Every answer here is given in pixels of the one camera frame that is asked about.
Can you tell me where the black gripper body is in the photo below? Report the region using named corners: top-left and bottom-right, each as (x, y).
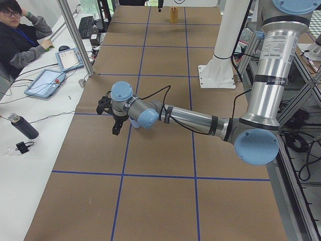
top-left (113, 114), bottom-right (127, 128)

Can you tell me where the white camera mast pillar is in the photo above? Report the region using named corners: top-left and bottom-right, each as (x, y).
top-left (198, 0), bottom-right (251, 89)

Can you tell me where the seated person in hoodie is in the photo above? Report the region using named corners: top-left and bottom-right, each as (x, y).
top-left (1, 1), bottom-right (53, 78)

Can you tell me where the near teach pendant tablet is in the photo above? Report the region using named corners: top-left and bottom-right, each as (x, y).
top-left (24, 69), bottom-right (66, 99)

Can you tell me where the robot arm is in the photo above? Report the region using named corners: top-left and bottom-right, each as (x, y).
top-left (108, 1), bottom-right (320, 165)

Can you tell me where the blue plastic cup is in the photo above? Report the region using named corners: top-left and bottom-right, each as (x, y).
top-left (129, 118), bottom-right (141, 129)

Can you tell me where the black box on desk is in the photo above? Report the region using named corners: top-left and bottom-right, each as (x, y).
top-left (90, 33), bottom-right (101, 46)

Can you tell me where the small black adapter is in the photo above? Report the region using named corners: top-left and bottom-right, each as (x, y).
top-left (16, 142), bottom-right (35, 154)

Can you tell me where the black water bottle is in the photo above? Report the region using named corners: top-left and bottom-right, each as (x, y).
top-left (8, 113), bottom-right (39, 140)

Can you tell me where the far teach pendant tablet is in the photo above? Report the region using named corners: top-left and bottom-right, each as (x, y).
top-left (55, 48), bottom-right (84, 72)

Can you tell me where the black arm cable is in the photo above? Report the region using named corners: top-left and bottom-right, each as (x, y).
top-left (136, 85), bottom-right (254, 138)

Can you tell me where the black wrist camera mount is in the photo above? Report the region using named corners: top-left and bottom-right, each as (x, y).
top-left (96, 91), bottom-right (113, 115)

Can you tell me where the teach pendant tablet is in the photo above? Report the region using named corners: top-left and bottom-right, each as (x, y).
top-left (24, 69), bottom-right (66, 99)
top-left (55, 48), bottom-right (84, 72)

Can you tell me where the black computer mouse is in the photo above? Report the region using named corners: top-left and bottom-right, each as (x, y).
top-left (58, 45), bottom-right (70, 52)

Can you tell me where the bamboo chopstick holder cup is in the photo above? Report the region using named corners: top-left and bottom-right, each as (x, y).
top-left (170, 7), bottom-right (178, 24)

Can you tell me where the aluminium frame post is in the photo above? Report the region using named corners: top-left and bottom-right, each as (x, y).
top-left (57, 0), bottom-right (94, 77)

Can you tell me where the black keyboard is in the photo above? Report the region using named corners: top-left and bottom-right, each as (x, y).
top-left (78, 16), bottom-right (94, 39)

